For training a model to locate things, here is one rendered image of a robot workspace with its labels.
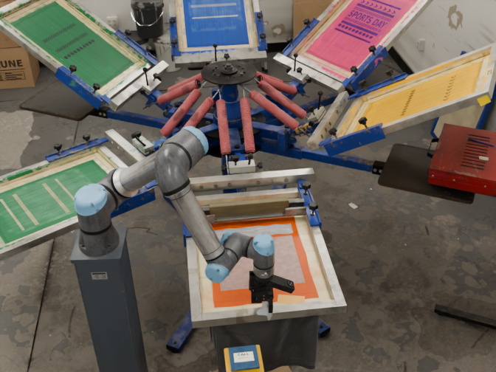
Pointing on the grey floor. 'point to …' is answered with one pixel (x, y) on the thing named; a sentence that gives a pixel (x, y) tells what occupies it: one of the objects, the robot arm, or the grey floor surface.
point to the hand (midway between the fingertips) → (269, 311)
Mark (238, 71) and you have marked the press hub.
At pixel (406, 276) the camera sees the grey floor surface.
